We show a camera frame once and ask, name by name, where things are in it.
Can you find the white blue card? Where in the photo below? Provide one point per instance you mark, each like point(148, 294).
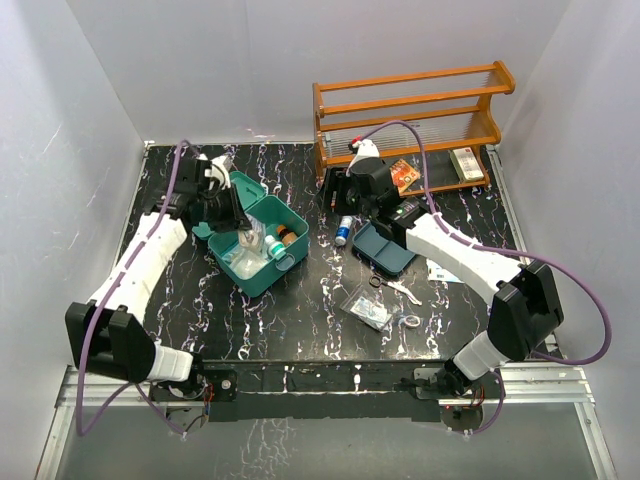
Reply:
point(439, 274)

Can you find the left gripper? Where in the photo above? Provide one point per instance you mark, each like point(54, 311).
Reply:
point(236, 218)

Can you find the white spray bottle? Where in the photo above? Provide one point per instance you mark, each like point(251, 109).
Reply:
point(274, 247)

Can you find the wooden shelf rack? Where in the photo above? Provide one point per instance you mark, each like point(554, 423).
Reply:
point(419, 118)

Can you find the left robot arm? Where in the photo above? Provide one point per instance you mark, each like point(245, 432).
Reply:
point(106, 333)

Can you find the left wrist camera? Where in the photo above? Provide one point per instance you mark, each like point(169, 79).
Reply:
point(217, 171)

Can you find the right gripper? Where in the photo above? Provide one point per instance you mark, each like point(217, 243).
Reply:
point(338, 182)

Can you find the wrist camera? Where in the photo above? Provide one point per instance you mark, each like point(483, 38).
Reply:
point(217, 171)
point(362, 149)

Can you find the brown medicine bottle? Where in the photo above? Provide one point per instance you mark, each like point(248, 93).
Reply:
point(286, 235)

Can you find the clear bag of plasters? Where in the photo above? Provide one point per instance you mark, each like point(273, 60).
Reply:
point(363, 304)

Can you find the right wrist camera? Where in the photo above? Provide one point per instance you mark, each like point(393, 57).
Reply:
point(362, 149)

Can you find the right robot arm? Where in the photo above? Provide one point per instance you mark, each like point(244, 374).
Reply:
point(523, 299)

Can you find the bagged bandage box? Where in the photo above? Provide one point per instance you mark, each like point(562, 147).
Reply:
point(253, 239)

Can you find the blue divided tray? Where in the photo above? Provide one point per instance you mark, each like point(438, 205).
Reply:
point(383, 255)

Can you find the white green medicine box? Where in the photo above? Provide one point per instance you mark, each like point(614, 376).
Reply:
point(466, 165)

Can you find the white blue gauze packet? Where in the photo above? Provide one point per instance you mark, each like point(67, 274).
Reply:
point(244, 263)

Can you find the small black scissors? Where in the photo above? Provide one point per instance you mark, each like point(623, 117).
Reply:
point(378, 281)

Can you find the blue white bandage roll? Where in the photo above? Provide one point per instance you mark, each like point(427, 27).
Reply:
point(343, 230)

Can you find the orange snack packet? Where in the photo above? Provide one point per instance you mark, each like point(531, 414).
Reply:
point(403, 175)

